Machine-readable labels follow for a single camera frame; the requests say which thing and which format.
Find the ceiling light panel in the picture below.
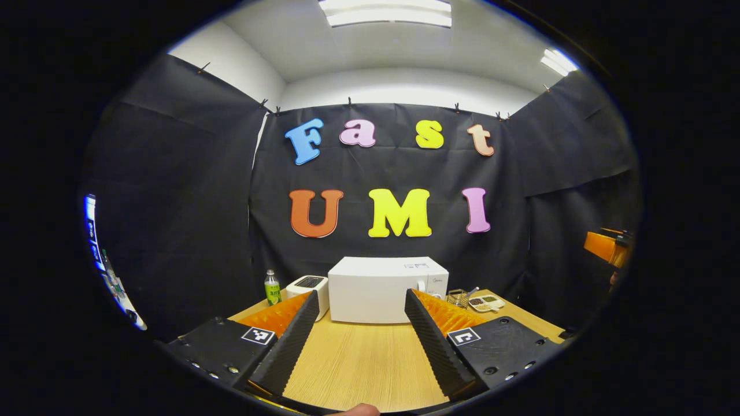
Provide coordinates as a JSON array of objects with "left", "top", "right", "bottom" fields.
[
  {"left": 318, "top": 0, "right": 453, "bottom": 28},
  {"left": 541, "top": 48, "right": 579, "bottom": 77}
]

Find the black backdrop cloth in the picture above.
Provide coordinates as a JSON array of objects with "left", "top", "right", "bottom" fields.
[{"left": 81, "top": 55, "right": 642, "bottom": 341}]

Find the white microwave oven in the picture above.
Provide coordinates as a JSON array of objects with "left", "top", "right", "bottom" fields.
[{"left": 328, "top": 257, "right": 450, "bottom": 324}]

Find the divided white dish of beans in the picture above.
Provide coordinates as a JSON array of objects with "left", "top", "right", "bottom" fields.
[{"left": 467, "top": 295, "right": 506, "bottom": 313}]

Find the white and blue signboard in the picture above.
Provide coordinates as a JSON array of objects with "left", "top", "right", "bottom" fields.
[{"left": 84, "top": 195, "right": 146, "bottom": 330}]

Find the white toaster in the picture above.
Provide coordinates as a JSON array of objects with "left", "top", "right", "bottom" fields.
[{"left": 286, "top": 275, "right": 330, "bottom": 322}]

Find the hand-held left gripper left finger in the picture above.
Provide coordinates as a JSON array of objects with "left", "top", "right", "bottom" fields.
[{"left": 155, "top": 290, "right": 320, "bottom": 398}]

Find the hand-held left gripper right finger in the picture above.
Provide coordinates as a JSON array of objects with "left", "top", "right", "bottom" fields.
[{"left": 404, "top": 288, "right": 564, "bottom": 399}]

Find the green label drink bottle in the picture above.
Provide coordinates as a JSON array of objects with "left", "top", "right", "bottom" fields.
[{"left": 264, "top": 269, "right": 282, "bottom": 306}]

